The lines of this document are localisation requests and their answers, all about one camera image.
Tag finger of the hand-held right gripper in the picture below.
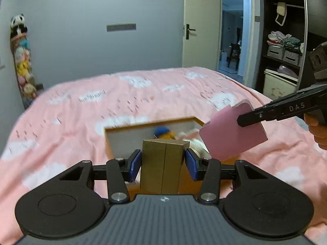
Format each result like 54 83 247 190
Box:
237 107 280 128
255 83 327 112

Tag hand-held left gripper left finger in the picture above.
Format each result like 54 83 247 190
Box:
52 149 142 204

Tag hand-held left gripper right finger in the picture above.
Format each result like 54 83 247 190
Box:
185 148 278 204

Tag gold box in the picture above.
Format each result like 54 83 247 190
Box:
139 139 185 195

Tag orange cardboard box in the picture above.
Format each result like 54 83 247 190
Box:
103 117 237 198

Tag pink fabric pouch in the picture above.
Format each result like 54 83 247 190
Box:
176 129 203 141

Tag pink square card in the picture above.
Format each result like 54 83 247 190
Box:
199 99 269 161

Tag person's right hand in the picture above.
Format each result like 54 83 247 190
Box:
304 114 327 151

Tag white storage bin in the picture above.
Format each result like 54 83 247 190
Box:
263 69 299 100

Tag light purple cloth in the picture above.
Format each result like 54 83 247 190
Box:
277 65 298 78

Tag woven storage basket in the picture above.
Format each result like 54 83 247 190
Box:
282 50 303 67
267 45 285 59

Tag yellow plush toy blue hat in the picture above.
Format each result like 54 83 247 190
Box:
153 126 178 141

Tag stack of folded clothes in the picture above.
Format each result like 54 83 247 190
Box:
267 31 303 48

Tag pink printed blanket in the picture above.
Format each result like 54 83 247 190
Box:
0 66 327 245

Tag dark wooden chair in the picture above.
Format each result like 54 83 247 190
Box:
227 42 242 68

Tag dark wardrobe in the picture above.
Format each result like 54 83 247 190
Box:
255 0 327 100

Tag white hanging bag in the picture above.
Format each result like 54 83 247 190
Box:
275 2 288 26

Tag cream door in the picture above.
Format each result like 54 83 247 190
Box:
182 0 221 70

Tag hanging column of plush toys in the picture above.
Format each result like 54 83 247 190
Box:
10 14 37 110

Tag grey wall plate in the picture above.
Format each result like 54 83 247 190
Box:
107 24 137 32

